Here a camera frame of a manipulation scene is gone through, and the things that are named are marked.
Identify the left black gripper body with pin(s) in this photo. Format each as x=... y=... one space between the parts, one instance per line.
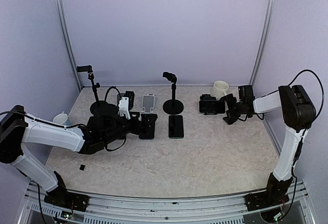
x=135 y=129

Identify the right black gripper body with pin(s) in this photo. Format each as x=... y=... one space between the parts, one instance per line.
x=232 y=107

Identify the black phone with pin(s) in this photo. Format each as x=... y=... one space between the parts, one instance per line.
x=148 y=122

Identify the black phone landscape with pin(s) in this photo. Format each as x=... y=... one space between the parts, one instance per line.
x=212 y=107

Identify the silver folding phone stand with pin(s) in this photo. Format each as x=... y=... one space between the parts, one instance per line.
x=148 y=103

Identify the black tall stand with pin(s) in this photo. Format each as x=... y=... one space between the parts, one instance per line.
x=172 y=106
x=96 y=93

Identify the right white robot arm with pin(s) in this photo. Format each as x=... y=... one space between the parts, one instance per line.
x=298 y=112

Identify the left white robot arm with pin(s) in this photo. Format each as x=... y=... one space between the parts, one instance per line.
x=108 y=123

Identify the black small stand back right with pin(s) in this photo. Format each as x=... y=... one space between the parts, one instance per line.
x=207 y=97

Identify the white cup back right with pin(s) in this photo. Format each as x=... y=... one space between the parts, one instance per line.
x=219 y=89

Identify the small black clip piece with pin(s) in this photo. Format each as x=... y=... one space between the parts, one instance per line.
x=82 y=167

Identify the light blue cup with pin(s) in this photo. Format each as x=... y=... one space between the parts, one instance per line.
x=62 y=119

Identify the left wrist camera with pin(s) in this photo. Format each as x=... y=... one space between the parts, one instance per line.
x=125 y=102

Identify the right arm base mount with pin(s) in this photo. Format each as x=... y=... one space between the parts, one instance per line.
x=261 y=200

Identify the aluminium front rail frame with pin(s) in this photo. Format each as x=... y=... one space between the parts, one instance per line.
x=103 y=208

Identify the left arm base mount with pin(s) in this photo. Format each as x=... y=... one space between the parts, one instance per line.
x=68 y=200

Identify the right aluminium corner post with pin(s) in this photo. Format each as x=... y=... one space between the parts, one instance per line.
x=263 y=40

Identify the aluminium corner post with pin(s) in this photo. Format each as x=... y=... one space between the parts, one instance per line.
x=263 y=40
x=67 y=42

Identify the left aluminium corner post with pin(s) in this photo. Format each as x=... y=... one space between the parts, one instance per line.
x=67 y=42

